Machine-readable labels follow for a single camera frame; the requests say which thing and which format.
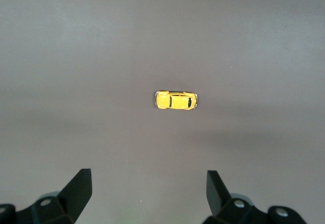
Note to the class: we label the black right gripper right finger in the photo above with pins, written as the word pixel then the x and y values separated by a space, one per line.
pixel 218 196

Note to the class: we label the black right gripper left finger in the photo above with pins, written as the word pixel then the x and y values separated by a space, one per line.
pixel 73 196

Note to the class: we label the yellow beetle toy car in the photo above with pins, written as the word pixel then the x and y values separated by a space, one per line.
pixel 175 100

